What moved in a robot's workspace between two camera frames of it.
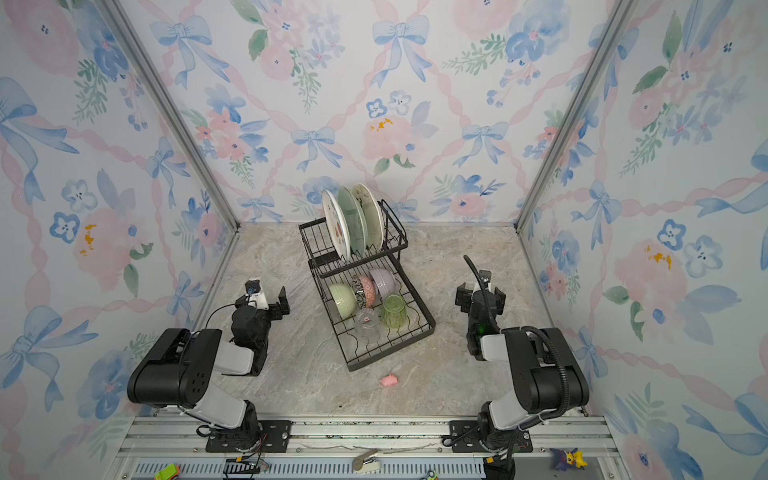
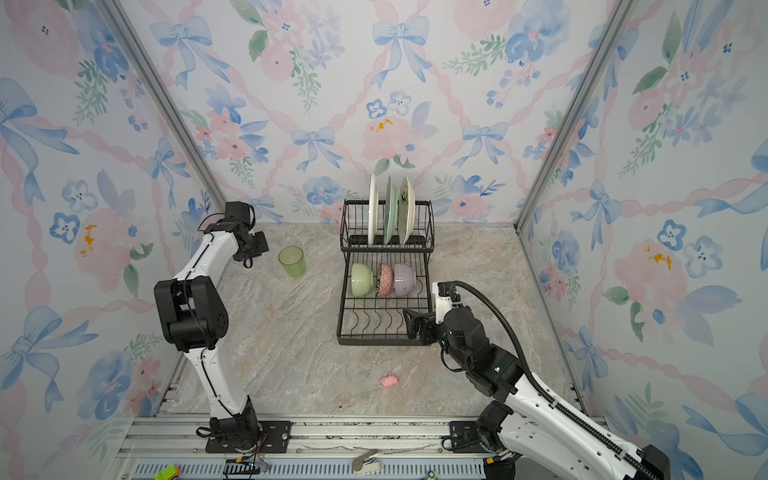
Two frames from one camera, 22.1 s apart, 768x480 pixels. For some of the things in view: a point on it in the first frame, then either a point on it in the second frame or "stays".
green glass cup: x=394 y=311 → x=292 y=258
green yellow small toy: x=171 y=472 stays
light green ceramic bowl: x=345 y=299 → x=362 y=280
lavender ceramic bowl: x=385 y=284 → x=405 y=279
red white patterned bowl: x=369 y=290 → x=385 y=280
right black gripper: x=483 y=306 → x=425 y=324
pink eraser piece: x=390 y=380 stays
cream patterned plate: x=373 y=215 → x=406 y=211
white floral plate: x=337 y=224 → x=373 y=207
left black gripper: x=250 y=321 → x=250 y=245
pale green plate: x=358 y=230 → x=392 y=212
